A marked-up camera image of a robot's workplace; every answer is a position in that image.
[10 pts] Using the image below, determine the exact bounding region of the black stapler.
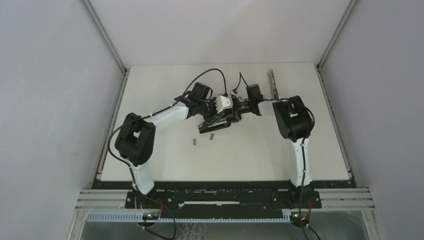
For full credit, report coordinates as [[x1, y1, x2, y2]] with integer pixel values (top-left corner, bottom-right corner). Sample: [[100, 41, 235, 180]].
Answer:
[[198, 121, 231, 134]]

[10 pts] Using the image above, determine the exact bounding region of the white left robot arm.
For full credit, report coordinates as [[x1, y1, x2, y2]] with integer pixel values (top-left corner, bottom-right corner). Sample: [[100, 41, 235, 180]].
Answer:
[[114, 82, 233, 209]]

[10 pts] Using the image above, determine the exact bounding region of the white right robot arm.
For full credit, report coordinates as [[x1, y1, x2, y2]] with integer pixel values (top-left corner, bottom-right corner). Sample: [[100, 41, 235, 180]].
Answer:
[[215, 84, 315, 208]]

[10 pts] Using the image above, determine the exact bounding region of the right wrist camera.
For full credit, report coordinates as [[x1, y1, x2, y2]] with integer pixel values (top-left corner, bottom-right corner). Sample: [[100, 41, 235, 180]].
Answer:
[[231, 91, 239, 99]]

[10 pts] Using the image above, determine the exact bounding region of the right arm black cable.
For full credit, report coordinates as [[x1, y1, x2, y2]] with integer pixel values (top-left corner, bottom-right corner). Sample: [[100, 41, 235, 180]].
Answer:
[[231, 72, 324, 240]]

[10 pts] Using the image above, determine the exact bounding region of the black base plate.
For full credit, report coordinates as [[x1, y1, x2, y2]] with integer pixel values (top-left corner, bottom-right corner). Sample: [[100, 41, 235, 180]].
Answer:
[[92, 180, 357, 218]]

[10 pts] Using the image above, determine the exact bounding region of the aluminium frame rail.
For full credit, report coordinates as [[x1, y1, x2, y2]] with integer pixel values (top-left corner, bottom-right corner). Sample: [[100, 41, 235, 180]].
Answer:
[[80, 0, 128, 184]]

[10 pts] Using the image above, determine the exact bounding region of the white cable duct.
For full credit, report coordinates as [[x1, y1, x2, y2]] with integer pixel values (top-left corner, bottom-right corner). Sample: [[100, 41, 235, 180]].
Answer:
[[86, 211, 292, 223]]

